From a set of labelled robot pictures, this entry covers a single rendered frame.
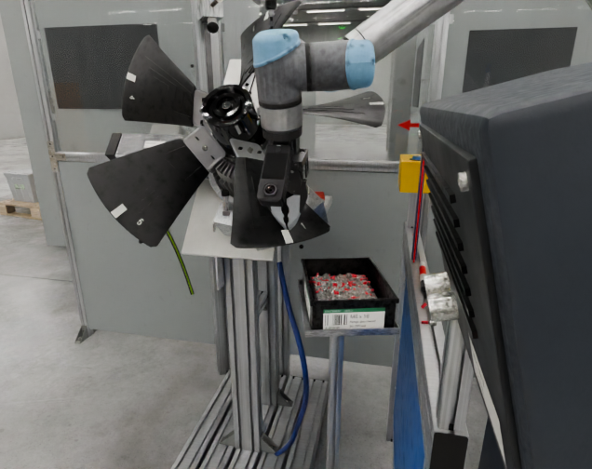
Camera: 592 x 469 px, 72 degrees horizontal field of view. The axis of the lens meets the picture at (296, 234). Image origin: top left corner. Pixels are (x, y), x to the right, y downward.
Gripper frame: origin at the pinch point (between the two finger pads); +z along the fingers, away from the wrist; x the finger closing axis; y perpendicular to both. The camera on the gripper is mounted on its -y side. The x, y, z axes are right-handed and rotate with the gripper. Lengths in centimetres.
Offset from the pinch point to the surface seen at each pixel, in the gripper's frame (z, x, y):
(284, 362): 105, 19, 45
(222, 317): 88, 48, 52
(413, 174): 7.5, -26.8, 40.5
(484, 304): -34, -22, -53
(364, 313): 11.0, -16.6, -11.0
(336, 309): 9.6, -11.4, -12.2
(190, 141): -10.5, 26.1, 16.6
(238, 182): -6.4, 11.2, 5.5
